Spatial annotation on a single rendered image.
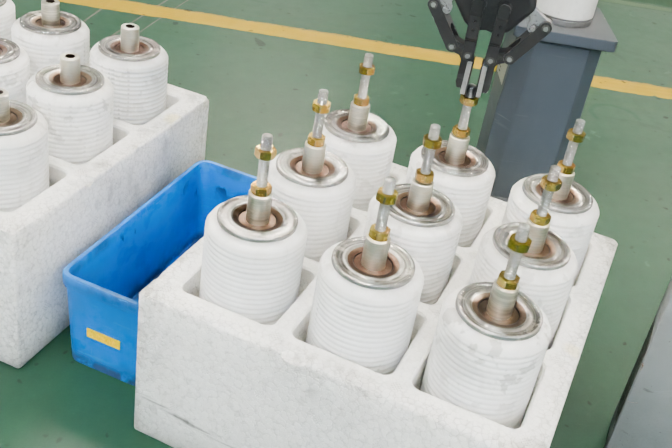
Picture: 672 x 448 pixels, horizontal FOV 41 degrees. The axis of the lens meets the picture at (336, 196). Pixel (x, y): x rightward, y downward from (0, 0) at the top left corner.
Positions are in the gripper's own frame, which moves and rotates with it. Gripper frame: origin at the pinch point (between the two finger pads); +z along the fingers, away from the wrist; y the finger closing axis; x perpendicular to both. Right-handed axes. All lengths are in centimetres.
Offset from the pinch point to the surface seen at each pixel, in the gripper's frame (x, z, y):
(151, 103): 6.2, 15.5, -38.0
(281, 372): -30.0, 19.1, -10.3
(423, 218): -14.2, 9.6, -1.5
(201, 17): 84, 35, -59
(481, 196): -2.9, 12.2, 3.8
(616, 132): 74, 35, 28
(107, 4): 80, 35, -78
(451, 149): -0.9, 8.4, -0.6
